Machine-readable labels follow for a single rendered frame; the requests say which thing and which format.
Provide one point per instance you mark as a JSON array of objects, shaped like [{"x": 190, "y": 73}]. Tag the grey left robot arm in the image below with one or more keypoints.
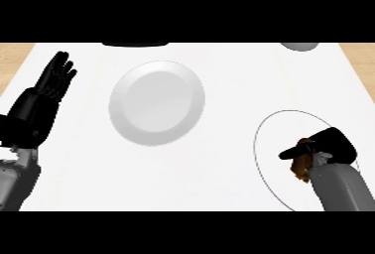
[{"x": 16, "y": 178}]

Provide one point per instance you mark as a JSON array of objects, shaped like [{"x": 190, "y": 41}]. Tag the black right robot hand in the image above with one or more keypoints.
[{"x": 337, "y": 145}]

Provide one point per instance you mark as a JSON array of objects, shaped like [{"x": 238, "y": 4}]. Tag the brown sweet potato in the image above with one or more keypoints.
[{"x": 303, "y": 163}]

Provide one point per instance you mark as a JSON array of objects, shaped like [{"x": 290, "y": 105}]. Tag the white oval plate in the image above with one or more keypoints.
[{"x": 156, "y": 103}]

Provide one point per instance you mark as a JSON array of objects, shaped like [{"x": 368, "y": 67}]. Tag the black object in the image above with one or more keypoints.
[{"x": 135, "y": 44}]

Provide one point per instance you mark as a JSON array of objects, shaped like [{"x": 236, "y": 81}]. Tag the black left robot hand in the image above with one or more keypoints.
[{"x": 38, "y": 109}]

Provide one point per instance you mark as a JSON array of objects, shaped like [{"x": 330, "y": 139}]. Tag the grey rounded object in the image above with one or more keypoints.
[{"x": 300, "y": 46}]

